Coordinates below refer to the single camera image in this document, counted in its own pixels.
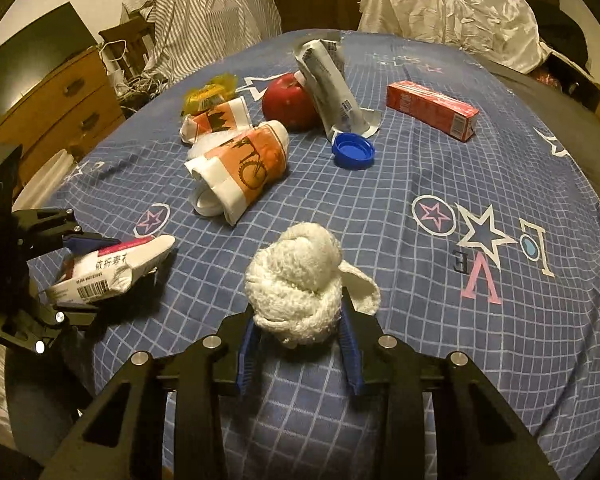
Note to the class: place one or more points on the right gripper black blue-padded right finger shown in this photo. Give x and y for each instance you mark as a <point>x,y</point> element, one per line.
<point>478,434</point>

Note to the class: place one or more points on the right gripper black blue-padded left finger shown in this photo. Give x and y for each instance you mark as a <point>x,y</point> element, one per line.
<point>120,435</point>

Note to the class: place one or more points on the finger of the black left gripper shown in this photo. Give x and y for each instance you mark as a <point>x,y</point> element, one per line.
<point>75,312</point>
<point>81,243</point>

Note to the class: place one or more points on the white red carton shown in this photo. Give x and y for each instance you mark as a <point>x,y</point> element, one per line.
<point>139,255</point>

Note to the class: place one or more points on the orange bicycle paper cup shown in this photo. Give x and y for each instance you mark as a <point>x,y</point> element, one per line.
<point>234,173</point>

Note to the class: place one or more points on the white knitted cloth ball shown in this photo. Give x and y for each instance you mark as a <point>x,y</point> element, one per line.
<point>294,286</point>

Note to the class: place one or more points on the silver foil snack bag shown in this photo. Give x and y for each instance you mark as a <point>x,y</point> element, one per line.
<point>321,73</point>

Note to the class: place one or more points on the white plastic trash bucket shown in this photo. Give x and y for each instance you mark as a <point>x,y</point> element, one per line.
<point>47,180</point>

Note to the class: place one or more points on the wooden chest of drawers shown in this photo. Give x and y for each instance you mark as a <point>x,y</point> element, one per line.
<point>72,109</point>

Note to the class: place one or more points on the black flat monitor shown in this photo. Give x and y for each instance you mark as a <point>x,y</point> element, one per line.
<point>38,49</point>

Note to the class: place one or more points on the yellow candy wrapper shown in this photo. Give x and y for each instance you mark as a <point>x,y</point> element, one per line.
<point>219,89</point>

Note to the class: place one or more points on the blue checked bed sheet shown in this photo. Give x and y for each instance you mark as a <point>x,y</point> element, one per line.
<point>489,246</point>

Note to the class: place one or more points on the red apple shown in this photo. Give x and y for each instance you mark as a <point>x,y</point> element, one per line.
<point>286,101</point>

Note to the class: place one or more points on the striped grey white shirt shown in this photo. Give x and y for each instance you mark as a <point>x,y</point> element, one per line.
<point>191,34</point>

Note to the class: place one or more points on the blue plastic bottle cap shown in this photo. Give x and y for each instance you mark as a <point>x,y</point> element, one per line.
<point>352,151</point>

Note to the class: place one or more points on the red rectangular carton box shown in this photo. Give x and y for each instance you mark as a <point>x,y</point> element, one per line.
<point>451,116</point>

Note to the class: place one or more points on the grey blanket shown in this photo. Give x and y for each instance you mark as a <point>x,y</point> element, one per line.
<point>576,127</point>

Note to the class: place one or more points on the white crumpled plastic cover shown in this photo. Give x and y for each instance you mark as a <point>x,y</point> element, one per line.
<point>503,31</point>

